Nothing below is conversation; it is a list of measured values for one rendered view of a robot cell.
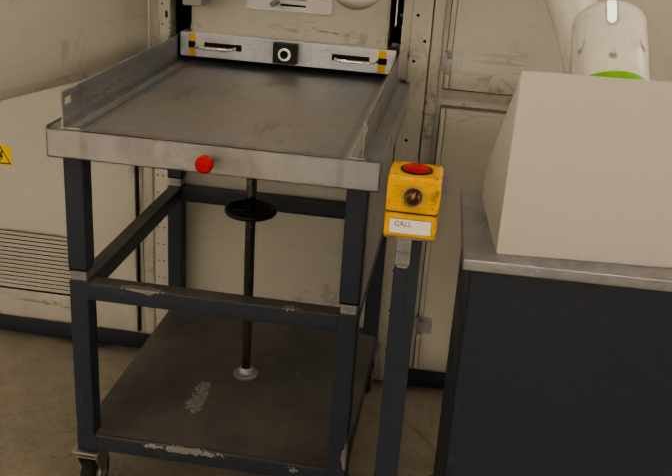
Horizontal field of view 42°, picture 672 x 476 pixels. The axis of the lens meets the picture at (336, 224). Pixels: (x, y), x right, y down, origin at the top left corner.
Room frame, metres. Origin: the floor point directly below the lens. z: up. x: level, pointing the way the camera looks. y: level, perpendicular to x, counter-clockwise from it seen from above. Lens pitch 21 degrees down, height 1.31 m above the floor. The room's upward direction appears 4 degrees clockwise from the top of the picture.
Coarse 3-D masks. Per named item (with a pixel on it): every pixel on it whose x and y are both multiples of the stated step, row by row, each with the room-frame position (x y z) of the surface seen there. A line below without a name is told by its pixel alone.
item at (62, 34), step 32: (0, 0) 1.80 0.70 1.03; (32, 0) 1.88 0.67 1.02; (64, 0) 1.97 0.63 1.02; (96, 0) 2.07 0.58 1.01; (128, 0) 2.18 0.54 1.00; (0, 32) 1.80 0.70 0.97; (32, 32) 1.88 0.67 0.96; (64, 32) 1.97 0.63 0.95; (96, 32) 2.07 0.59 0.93; (128, 32) 2.17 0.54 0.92; (0, 64) 1.79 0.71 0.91; (32, 64) 1.87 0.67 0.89; (64, 64) 1.96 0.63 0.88; (96, 64) 2.06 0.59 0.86; (0, 96) 1.75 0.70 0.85
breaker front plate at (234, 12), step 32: (224, 0) 2.21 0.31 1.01; (256, 0) 2.20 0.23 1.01; (320, 0) 2.18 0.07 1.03; (384, 0) 2.16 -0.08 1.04; (224, 32) 2.21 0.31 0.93; (256, 32) 2.20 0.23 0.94; (288, 32) 2.19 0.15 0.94; (320, 32) 2.18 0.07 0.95; (352, 32) 2.17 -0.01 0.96; (384, 32) 2.16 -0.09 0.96
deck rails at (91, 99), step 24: (168, 48) 2.14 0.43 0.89; (120, 72) 1.84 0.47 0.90; (144, 72) 1.98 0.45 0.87; (168, 72) 2.07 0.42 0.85; (72, 96) 1.60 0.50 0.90; (96, 96) 1.71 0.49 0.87; (120, 96) 1.81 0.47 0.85; (384, 96) 1.82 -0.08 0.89; (72, 120) 1.60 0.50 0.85; (96, 120) 1.63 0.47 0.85; (360, 144) 1.58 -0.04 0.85
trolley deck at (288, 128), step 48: (144, 96) 1.84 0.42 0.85; (192, 96) 1.87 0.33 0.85; (240, 96) 1.90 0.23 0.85; (288, 96) 1.93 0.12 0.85; (336, 96) 1.96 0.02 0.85; (48, 144) 1.56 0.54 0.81; (96, 144) 1.55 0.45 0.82; (144, 144) 1.54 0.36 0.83; (192, 144) 1.53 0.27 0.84; (240, 144) 1.54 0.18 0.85; (288, 144) 1.56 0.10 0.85; (336, 144) 1.58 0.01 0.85; (384, 144) 1.60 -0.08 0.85
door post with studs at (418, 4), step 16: (416, 0) 2.16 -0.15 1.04; (432, 0) 2.16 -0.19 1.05; (416, 16) 2.16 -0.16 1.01; (416, 32) 2.16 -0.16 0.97; (400, 48) 2.17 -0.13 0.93; (416, 48) 2.16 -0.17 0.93; (400, 64) 2.17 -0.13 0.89; (416, 64) 2.16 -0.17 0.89; (416, 80) 2.16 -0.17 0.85; (416, 96) 2.16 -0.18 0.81; (416, 112) 2.16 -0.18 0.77; (416, 128) 2.16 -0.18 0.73; (416, 144) 2.16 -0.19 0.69; (416, 160) 2.16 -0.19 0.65; (384, 352) 2.16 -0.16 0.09
